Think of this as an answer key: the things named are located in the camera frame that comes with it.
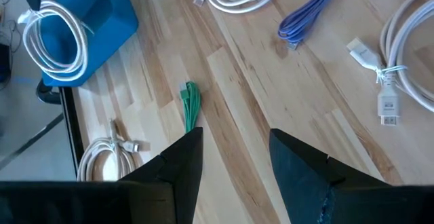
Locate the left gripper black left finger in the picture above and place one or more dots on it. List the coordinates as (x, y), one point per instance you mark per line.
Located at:
(176, 183)

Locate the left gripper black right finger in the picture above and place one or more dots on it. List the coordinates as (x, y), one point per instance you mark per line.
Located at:
(305, 183)

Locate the blue plastic bin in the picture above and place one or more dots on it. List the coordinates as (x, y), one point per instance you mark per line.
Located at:
(112, 20)

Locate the black curved bracket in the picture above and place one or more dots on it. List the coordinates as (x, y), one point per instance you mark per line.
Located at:
(45, 96)

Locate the black table edge frame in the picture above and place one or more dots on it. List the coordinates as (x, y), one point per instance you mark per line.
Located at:
(73, 132)

